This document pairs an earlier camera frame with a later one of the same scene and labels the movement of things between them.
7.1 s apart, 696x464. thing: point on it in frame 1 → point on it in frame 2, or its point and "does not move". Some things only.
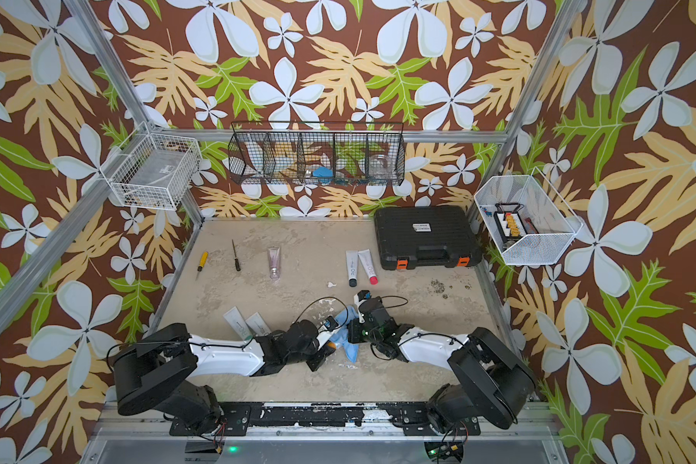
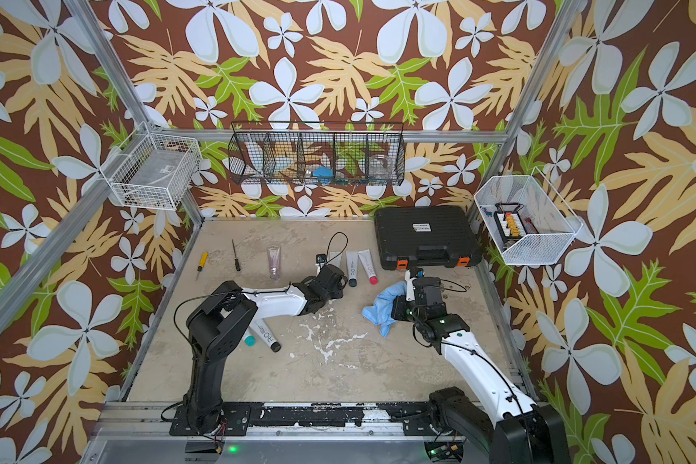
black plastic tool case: (425, 236) does not move
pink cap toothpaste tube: (368, 265) does not move
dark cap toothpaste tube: (352, 262) does not move
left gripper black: (323, 354) → (339, 290)
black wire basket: (317, 154) does not move
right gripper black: (353, 329) → (398, 305)
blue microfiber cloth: (340, 336) → (380, 313)
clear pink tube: (274, 261) does not move
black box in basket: (508, 220) does not move
